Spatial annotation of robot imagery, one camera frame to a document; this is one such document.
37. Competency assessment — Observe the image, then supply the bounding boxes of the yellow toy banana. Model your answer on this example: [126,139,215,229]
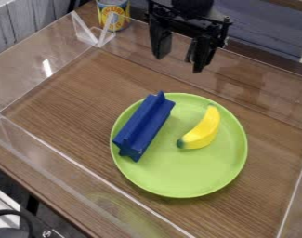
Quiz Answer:
[176,104,222,150]

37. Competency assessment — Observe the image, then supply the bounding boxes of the black cable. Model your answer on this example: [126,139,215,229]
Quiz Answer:
[0,209,39,238]

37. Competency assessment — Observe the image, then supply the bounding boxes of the blue star-shaped block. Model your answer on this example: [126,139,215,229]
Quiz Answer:
[112,91,175,162]

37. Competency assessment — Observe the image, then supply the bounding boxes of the green round plate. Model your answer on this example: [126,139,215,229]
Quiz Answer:
[110,93,247,198]

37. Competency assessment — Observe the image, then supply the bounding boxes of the clear acrylic enclosure walls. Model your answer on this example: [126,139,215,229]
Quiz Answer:
[0,10,302,238]

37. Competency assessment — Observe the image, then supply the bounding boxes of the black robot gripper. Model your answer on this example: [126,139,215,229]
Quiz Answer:
[147,0,232,73]

